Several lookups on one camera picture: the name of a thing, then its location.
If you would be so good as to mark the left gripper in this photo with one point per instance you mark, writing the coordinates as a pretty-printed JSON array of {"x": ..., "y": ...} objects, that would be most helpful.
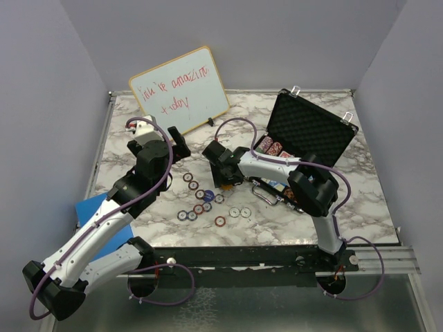
[{"x": 180, "y": 151}]

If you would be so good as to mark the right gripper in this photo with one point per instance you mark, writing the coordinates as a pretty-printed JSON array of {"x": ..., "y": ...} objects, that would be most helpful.
[{"x": 219, "y": 180}]

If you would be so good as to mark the blue small blind button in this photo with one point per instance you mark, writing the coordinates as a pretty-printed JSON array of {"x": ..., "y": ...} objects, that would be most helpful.
[{"x": 209, "y": 196}]

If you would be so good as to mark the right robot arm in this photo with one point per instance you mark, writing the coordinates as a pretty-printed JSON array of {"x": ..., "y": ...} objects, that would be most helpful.
[{"x": 314, "y": 187}]

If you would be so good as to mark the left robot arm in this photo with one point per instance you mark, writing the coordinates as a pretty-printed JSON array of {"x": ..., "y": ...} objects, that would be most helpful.
[{"x": 60, "y": 283}]

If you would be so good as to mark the white 1 poker chip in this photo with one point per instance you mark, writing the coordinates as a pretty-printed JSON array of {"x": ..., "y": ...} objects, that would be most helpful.
[
  {"x": 234, "y": 212},
  {"x": 245, "y": 212}
]

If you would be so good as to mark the red 5 poker chip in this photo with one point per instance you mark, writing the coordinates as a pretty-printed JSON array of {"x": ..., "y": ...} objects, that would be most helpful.
[
  {"x": 198, "y": 209},
  {"x": 220, "y": 221}
]

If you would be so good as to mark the black poker chip case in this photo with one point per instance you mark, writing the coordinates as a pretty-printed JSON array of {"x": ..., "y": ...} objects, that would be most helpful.
[{"x": 302, "y": 128}]

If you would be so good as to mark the blue plastic box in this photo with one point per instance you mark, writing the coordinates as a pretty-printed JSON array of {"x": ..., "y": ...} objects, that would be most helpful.
[{"x": 86, "y": 209}]

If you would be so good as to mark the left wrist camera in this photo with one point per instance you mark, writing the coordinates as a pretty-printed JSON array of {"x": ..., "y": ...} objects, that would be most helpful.
[{"x": 142, "y": 131}]

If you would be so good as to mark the white whiteboard yellow frame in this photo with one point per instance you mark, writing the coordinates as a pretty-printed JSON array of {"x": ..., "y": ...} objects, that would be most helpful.
[{"x": 184, "y": 92}]

